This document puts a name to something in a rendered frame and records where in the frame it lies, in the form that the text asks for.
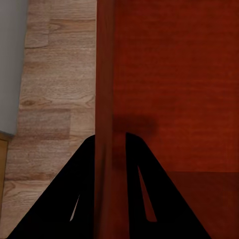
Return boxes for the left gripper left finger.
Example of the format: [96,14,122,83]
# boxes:
[7,135,95,239]

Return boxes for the storage box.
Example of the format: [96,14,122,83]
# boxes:
[94,0,239,239]

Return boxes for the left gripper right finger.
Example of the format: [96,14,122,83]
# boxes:
[125,132,211,239]

